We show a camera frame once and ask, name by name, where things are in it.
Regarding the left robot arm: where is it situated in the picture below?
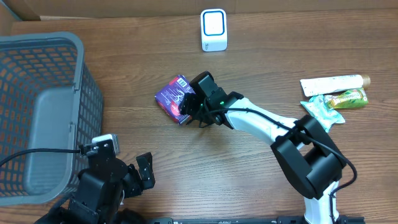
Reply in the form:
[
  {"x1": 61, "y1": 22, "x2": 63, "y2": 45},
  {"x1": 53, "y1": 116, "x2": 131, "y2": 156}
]
[{"x1": 36, "y1": 139, "x2": 155, "y2": 224}]

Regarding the purple red packet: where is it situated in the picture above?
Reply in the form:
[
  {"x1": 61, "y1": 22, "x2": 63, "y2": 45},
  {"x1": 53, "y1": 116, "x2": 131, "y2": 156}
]
[{"x1": 154, "y1": 75, "x2": 193, "y2": 124}]

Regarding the white barcode scanner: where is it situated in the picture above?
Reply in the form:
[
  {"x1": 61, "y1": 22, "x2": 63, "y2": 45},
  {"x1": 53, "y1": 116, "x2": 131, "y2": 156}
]
[{"x1": 200, "y1": 9, "x2": 228, "y2": 52}]

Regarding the left black cable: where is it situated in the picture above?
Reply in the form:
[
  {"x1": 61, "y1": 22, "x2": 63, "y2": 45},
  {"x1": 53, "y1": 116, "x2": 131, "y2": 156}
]
[{"x1": 0, "y1": 147, "x2": 86, "y2": 169}]

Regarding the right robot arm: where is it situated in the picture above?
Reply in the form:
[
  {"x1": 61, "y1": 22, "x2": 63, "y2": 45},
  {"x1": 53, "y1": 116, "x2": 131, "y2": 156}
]
[{"x1": 178, "y1": 71, "x2": 347, "y2": 223}]

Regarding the right black cable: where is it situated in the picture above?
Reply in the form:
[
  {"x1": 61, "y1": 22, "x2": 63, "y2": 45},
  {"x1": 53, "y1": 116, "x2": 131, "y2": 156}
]
[{"x1": 186, "y1": 107, "x2": 358, "y2": 224}]

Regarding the white tube gold cap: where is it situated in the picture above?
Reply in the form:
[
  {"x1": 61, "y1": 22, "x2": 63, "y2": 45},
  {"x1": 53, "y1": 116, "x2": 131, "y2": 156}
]
[{"x1": 300, "y1": 75, "x2": 371, "y2": 97}]

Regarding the light blue plastic packet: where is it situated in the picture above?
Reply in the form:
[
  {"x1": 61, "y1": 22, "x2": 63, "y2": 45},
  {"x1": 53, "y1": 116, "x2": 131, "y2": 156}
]
[{"x1": 300, "y1": 95, "x2": 345, "y2": 133}]

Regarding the green yellow drink carton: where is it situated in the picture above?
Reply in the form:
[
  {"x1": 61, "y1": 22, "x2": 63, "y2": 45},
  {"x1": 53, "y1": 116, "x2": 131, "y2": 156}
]
[{"x1": 324, "y1": 88, "x2": 369, "y2": 109}]

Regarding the grey plastic basket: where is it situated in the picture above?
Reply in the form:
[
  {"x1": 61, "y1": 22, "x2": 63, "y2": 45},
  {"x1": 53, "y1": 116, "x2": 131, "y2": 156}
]
[{"x1": 1, "y1": 32, "x2": 103, "y2": 206}]

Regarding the black cable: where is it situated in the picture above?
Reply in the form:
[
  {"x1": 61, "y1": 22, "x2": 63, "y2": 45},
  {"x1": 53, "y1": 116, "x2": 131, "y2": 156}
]
[
  {"x1": 186, "y1": 107, "x2": 358, "y2": 224},
  {"x1": 0, "y1": 147, "x2": 86, "y2": 169}
]

